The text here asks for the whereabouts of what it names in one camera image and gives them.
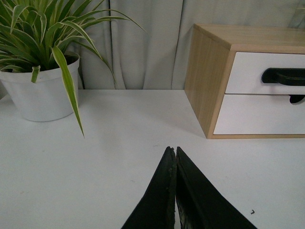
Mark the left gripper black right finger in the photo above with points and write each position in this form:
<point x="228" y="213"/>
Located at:
<point x="200" y="204"/>

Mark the green striped spider plant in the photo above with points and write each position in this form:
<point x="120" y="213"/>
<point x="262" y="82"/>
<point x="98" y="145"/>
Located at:
<point x="35" y="36"/>

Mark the black drawer handle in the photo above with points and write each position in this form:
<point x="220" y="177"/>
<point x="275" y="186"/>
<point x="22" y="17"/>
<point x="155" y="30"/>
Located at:
<point x="284" y="76"/>

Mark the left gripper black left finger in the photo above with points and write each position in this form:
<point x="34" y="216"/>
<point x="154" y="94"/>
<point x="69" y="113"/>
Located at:
<point x="156" y="209"/>

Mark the white drawer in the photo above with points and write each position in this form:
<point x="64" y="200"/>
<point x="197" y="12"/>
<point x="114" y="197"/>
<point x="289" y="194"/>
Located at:
<point x="246" y="114"/>
<point x="248" y="67"/>

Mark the white plant pot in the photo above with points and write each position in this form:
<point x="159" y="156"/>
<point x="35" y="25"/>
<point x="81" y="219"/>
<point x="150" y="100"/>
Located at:
<point x="42" y="101"/>

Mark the wooden drawer cabinet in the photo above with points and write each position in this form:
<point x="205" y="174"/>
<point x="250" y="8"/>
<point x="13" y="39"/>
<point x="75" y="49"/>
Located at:
<point x="212" y="54"/>

